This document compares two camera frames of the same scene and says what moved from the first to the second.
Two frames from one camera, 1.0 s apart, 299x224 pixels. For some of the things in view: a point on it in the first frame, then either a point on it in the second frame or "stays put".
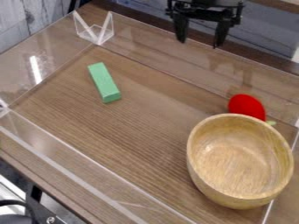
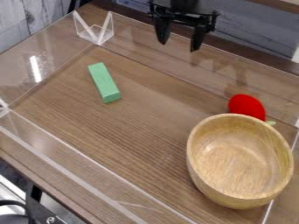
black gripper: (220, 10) → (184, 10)
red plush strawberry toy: (246, 104) stays put
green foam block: (105, 83) stays put
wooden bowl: (240, 161) stays put
